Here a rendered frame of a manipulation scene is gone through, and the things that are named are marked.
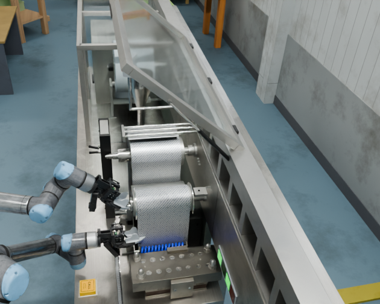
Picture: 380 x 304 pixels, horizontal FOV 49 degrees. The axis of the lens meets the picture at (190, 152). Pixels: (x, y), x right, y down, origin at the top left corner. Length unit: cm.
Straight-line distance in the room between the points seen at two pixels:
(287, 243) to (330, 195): 290
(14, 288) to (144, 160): 76
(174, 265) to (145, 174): 45
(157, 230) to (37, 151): 267
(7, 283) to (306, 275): 102
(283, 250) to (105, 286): 105
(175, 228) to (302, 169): 258
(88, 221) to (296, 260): 137
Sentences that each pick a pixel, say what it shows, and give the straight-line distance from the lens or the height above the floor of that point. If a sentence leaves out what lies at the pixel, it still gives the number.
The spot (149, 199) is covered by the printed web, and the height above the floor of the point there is 130.
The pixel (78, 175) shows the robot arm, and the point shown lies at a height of 147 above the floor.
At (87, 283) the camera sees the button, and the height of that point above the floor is 92.
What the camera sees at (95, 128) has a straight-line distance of 278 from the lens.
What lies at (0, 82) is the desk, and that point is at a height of 17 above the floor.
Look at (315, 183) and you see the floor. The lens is 420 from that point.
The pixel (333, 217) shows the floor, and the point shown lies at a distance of 390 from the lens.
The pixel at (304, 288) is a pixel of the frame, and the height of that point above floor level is 165.
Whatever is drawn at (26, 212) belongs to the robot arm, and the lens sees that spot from 171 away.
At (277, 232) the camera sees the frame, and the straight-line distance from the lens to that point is 126.
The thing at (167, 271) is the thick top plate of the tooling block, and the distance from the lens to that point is 192.
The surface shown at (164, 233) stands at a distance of 195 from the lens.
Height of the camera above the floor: 254
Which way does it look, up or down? 36 degrees down
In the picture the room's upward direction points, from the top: 4 degrees clockwise
